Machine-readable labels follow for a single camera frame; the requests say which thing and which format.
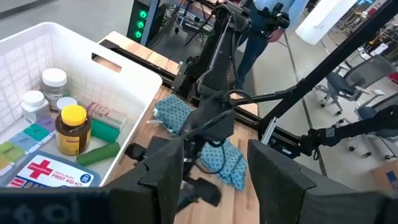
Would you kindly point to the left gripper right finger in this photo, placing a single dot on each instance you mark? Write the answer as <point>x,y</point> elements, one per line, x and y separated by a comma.
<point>280,193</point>

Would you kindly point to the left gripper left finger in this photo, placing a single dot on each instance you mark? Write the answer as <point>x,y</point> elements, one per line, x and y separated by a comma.
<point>155,186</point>

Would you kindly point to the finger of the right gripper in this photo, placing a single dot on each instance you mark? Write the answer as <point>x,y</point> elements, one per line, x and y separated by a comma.
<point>136,151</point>
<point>205,191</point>

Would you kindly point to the thick green bandage roll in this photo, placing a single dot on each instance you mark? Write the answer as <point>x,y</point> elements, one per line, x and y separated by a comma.
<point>104,130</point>

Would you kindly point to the thin green bandage roll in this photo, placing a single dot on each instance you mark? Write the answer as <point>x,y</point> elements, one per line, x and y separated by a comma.
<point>98,154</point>

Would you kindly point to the clear tube red stripes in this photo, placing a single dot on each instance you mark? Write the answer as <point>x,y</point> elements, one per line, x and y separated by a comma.
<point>109,115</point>

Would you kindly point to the amber bottle yellow cap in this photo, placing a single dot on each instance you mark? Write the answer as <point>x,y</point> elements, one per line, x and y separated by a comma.
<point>73,133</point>

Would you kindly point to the orange bottle white cap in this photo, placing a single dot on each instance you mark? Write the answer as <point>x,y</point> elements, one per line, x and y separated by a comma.
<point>66,102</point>

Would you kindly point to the blue first aid kit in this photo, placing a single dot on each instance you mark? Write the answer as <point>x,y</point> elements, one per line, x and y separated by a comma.
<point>53,174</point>

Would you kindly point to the clear bottle green label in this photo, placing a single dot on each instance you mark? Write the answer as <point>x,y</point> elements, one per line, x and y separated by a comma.
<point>54,84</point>

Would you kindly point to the multicolour weekly pill organizer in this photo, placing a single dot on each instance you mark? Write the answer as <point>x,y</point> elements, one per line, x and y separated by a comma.
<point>28,140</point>

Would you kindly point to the white pill bottle white cap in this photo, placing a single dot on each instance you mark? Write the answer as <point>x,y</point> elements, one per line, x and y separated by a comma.
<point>35,107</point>

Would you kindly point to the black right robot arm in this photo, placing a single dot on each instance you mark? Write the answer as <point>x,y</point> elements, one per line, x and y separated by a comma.
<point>217,62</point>

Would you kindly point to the white perforated plastic basket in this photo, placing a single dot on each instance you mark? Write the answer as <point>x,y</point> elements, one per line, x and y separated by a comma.
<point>93,90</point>

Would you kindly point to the blue patterned cloth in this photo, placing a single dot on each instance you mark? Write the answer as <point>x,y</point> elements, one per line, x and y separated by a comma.
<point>171,112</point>

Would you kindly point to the person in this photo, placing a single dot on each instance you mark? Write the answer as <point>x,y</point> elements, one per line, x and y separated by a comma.
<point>253,46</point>

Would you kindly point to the person's hand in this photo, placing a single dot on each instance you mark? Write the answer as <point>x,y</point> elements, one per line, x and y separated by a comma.
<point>276,35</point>

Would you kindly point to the cardboard box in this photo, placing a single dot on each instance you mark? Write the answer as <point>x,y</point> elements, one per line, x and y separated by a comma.
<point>387,175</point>

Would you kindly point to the computer tower green lights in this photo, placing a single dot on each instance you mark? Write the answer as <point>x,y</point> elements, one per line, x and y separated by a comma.
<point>141,18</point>

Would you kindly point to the grey office chair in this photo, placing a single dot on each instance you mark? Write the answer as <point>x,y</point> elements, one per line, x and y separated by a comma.
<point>382,124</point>
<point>357,77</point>

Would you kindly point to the white board panel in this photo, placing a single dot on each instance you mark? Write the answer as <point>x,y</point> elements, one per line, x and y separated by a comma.
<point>323,21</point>

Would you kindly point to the black camera device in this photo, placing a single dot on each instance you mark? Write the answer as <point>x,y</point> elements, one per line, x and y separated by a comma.
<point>276,17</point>

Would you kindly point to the black aluminium rig frame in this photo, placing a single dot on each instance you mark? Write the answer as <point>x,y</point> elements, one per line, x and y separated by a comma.
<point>326,67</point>

